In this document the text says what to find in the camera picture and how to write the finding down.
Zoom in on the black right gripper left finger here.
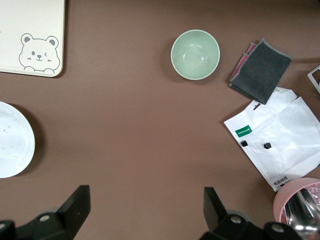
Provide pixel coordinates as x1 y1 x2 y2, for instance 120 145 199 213
14 184 91 240

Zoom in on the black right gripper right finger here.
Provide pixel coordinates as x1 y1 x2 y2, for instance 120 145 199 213
199 186 266 240

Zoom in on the white round plate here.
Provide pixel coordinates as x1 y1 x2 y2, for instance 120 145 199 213
0 101 36 179

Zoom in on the pink bowl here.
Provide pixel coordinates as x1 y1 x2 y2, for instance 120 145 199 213
272 177 320 240

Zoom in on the white plastic bag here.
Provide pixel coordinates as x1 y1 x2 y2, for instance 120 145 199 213
223 86 320 193

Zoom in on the grey folded cloth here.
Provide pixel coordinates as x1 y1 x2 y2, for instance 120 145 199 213
228 37 293 105

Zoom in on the pale green bowl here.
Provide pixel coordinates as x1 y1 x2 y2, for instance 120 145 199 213
170 29 221 81

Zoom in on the cream bear print tray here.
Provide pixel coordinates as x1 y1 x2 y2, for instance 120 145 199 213
0 0 66 78

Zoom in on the white wire cup rack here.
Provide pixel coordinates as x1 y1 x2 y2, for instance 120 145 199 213
306 64 320 95

